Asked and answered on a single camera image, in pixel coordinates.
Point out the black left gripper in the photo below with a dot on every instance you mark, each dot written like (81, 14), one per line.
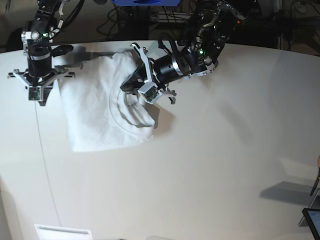
(130, 85)

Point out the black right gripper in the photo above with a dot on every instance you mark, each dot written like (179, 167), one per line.
(39, 60)

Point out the white T-shirt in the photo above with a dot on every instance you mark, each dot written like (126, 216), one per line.
(99, 115)

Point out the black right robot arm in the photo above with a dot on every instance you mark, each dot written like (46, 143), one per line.
(37, 37)

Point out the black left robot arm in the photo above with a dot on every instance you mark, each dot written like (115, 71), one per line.
(196, 52)

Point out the blue box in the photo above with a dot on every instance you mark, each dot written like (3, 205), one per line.
(130, 3)

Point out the white paper sheet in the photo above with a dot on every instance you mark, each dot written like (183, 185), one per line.
(46, 232)

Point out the tablet screen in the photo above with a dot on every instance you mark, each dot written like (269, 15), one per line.
(312, 217)

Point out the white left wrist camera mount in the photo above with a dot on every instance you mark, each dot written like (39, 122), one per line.
(149, 89)

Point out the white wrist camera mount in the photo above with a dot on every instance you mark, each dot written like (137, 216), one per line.
(38, 88)
(149, 89)

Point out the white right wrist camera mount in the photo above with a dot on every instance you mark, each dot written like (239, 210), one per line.
(38, 88)

